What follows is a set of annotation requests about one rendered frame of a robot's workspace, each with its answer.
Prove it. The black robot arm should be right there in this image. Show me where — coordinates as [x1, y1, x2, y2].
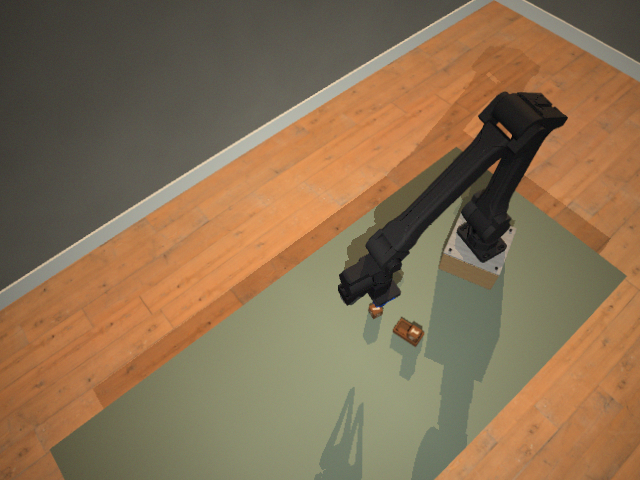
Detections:
[338, 91, 568, 306]

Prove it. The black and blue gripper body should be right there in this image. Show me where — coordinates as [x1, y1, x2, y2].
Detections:
[366, 277, 401, 307]

